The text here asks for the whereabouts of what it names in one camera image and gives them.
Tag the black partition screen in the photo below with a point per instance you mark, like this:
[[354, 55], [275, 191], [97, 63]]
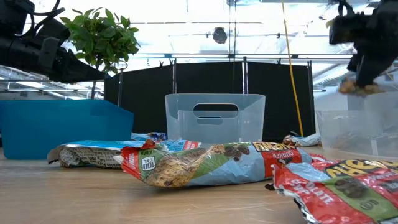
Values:
[[149, 93]]

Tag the green leafy plant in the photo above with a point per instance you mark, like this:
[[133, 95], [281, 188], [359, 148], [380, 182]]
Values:
[[99, 37]]

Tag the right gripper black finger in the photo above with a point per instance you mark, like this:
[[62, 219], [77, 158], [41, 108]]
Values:
[[354, 63], [371, 70]]

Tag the blue container lid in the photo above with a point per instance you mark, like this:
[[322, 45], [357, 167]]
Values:
[[62, 130]]

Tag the clear plastic bin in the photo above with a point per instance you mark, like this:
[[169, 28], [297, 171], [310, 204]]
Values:
[[342, 124], [217, 130]]

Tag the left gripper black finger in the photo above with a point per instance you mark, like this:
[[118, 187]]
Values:
[[77, 71]]

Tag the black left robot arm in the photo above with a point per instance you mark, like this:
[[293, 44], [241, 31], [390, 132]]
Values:
[[15, 9]]

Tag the dark blue granola bar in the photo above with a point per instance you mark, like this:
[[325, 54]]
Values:
[[149, 136]]

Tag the black round fixture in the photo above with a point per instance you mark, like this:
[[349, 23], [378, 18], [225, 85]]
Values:
[[220, 35]]

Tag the red green granola bar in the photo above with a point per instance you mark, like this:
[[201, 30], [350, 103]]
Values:
[[342, 193], [202, 168]]

